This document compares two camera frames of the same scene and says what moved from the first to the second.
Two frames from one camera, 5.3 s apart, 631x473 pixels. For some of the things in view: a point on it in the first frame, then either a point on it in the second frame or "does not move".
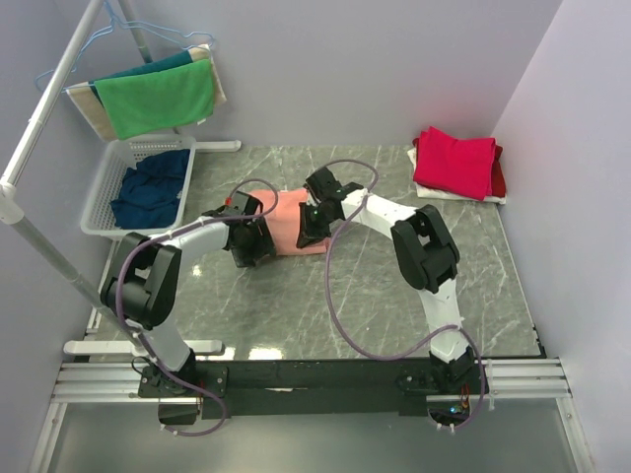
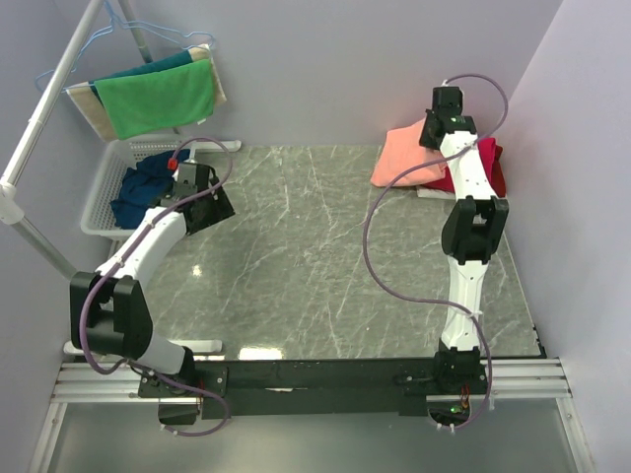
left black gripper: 263,246 → 221,210
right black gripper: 309,234 → 424,138
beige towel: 86,101 does not move
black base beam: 311,388 does not move
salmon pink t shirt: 284,222 → 401,150
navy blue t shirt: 149,193 does not move
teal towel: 175,59 does not move
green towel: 148,101 does not move
